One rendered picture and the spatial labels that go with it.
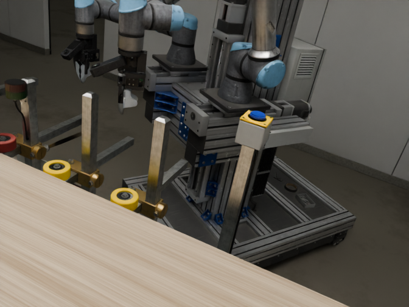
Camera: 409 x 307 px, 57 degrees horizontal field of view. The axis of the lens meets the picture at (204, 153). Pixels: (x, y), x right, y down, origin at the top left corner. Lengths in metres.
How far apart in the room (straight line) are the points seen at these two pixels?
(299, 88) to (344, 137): 1.75
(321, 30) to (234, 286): 2.88
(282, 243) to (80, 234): 1.39
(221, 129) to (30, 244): 0.89
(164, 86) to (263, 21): 0.75
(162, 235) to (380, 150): 2.91
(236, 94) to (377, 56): 2.10
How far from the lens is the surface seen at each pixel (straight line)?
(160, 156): 1.09
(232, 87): 1.54
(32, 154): 1.43
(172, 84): 1.94
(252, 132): 0.93
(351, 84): 3.55
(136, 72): 1.18
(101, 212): 1.06
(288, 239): 2.21
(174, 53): 1.94
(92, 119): 1.20
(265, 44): 1.39
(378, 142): 3.67
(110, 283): 0.89
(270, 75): 1.41
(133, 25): 1.13
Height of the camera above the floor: 1.56
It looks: 28 degrees down
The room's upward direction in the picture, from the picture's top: 11 degrees clockwise
